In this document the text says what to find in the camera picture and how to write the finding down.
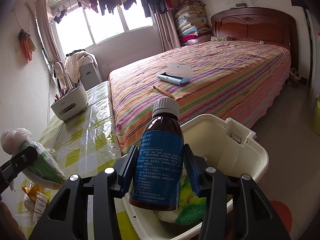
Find green snack bag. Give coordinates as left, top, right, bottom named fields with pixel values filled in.
left=154, top=175, right=209, bottom=226

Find red round stool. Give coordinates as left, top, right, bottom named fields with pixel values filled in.
left=269, top=200, right=293, bottom=233

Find wooden bed headboard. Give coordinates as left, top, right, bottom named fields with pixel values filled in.
left=210, top=7, right=299, bottom=55

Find yellow pencil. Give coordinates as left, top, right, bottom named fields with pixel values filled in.
left=153, top=85, right=176, bottom=99

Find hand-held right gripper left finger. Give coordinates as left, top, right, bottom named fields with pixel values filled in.
left=29, top=145, right=139, bottom=240

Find thin wall cable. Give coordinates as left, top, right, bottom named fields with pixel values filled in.
left=47, top=75, right=54, bottom=120

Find white floor appliance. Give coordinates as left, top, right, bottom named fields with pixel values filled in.
left=79, top=56, right=103, bottom=90

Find bed with striped sheet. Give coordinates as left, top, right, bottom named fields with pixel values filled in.
left=109, top=40, right=292, bottom=155

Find pair of slippers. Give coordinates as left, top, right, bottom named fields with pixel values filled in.
left=290, top=67, right=302, bottom=82

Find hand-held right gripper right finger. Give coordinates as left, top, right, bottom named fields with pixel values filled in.
left=184, top=144, right=292, bottom=240

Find dotted white cloth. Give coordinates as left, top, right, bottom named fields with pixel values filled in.
left=64, top=51, right=98, bottom=85

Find beige curtain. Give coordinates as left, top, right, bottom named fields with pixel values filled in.
left=154, top=11, right=181, bottom=52
left=34, top=0, right=67, bottom=65

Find yellow orange snack packet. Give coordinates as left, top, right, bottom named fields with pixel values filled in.
left=22, top=184, right=43, bottom=199

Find bunch of pens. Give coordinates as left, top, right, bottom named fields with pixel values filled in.
left=54, top=80, right=82, bottom=100

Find yellow green plastic container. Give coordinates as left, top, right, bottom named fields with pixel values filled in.
left=311, top=94, right=320, bottom=137

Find beige garment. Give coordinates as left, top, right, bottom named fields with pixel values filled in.
left=52, top=60, right=73, bottom=90

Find white desk organizer box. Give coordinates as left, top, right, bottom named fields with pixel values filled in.
left=51, top=82, right=88, bottom=123

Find stack of folded quilts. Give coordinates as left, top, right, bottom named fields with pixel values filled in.
left=174, top=0, right=213, bottom=47

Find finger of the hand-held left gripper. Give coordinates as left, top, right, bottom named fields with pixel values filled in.
left=0, top=146, right=38, bottom=194

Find brown bottle with blue label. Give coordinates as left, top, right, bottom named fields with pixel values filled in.
left=129, top=98, right=185, bottom=212

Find orange and grey rags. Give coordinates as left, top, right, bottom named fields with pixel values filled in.
left=18, top=29, right=37, bottom=62

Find white tube bottle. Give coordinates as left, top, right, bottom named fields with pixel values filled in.
left=32, top=191, right=50, bottom=228

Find green and white paper bowl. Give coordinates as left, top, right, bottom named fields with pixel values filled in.
left=20, top=141, right=67, bottom=190

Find cream plastic bin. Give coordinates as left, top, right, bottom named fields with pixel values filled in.
left=122, top=114, right=269, bottom=240

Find blue pencil case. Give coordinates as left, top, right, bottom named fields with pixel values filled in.
left=157, top=62, right=193, bottom=86

